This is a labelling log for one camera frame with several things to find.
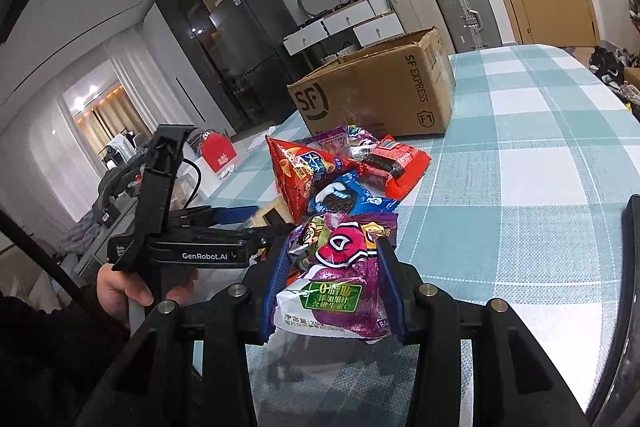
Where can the grey refrigerator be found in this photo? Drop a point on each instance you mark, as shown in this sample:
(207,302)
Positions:
(255,42)

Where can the purple packet pink mask print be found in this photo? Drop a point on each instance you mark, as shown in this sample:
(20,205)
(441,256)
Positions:
(345,247)

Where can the person's left forearm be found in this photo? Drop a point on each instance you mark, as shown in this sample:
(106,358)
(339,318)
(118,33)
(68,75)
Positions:
(50,357)

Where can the purple foil snack packet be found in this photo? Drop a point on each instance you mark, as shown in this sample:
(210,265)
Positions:
(335,139)

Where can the pale yellow snack packet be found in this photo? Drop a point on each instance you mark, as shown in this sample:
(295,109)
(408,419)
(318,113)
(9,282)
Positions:
(265,212)

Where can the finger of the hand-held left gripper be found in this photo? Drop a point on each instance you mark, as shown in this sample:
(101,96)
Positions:
(260,234)
(235,214)

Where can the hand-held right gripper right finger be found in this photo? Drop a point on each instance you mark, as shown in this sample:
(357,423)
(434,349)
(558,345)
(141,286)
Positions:
(392,294)

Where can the red paper bag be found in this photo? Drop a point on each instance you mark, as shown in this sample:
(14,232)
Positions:
(217,152)

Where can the dark glass cabinet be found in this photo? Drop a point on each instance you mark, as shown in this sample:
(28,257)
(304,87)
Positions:
(195,42)

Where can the pile of shoes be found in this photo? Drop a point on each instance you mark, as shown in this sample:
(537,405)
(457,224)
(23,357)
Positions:
(617,67)

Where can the large cardboard box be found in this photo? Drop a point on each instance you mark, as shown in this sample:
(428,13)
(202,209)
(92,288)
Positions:
(370,92)

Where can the beige suitcase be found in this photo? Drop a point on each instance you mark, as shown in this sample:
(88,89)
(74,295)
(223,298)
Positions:
(415,4)

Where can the purple white packet green label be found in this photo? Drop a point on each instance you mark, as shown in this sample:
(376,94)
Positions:
(335,302)

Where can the teal checked tablecloth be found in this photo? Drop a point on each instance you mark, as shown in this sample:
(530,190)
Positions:
(525,157)

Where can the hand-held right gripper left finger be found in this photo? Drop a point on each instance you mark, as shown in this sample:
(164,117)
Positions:
(277,292)

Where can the white curtain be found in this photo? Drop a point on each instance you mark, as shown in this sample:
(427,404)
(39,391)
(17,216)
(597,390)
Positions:
(135,82)

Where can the red edged snack packet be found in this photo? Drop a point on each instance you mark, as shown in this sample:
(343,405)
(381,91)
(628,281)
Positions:
(395,164)

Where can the person's left hand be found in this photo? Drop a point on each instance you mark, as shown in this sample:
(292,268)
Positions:
(117,282)

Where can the blue cookie packet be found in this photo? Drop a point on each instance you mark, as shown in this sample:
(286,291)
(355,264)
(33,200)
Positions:
(345,197)

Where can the cartoon print snack packet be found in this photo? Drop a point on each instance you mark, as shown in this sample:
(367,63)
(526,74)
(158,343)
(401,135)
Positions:
(305,239)

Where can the white drawer desk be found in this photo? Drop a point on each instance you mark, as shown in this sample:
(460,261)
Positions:
(345,27)

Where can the red cone chips packet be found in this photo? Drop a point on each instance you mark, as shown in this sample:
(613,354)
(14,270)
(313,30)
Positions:
(295,172)

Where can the silver suitcase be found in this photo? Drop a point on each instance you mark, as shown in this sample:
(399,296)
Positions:
(462,7)

